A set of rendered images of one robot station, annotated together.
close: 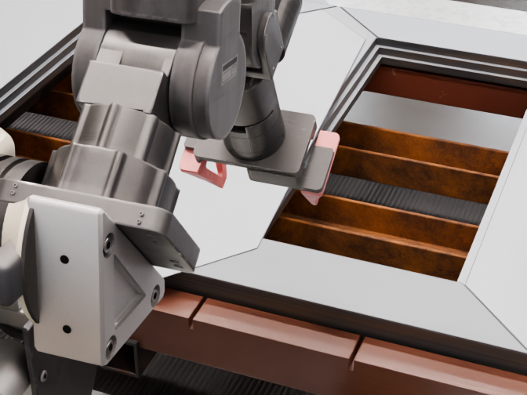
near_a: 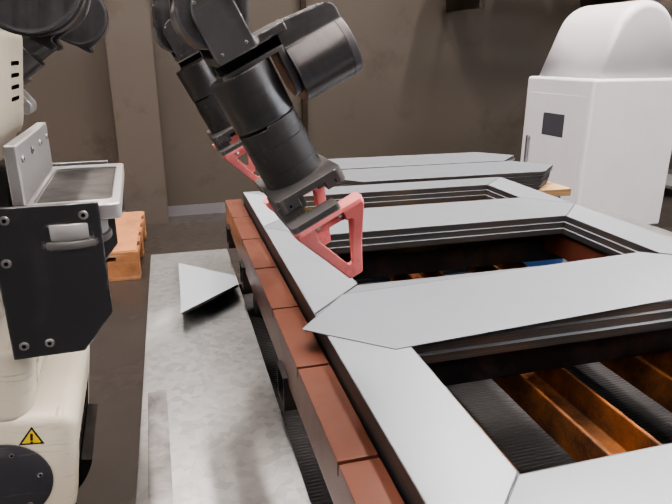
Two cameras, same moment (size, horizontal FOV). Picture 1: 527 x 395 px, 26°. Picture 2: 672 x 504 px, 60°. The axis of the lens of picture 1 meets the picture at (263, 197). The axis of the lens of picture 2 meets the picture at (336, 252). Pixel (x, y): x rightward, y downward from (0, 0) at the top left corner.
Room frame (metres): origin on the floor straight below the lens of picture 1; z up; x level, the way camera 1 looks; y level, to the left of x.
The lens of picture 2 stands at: (0.61, -0.45, 1.18)
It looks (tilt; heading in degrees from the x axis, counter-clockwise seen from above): 19 degrees down; 53
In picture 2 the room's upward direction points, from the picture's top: straight up
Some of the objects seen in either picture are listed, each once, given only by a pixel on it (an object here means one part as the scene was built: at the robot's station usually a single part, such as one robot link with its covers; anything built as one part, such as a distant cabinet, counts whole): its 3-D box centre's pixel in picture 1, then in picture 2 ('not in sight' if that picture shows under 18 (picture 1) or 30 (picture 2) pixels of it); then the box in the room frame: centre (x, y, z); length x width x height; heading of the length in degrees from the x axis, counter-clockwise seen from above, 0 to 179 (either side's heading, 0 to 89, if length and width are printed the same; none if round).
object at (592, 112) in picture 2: not in sight; (595, 121); (4.51, 1.77, 0.75); 0.77 x 0.65 x 1.51; 163
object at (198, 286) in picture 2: not in sight; (207, 282); (1.12, 0.70, 0.70); 0.39 x 0.12 x 0.04; 69
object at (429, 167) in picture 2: not in sight; (426, 174); (1.97, 0.87, 0.82); 0.80 x 0.40 x 0.06; 159
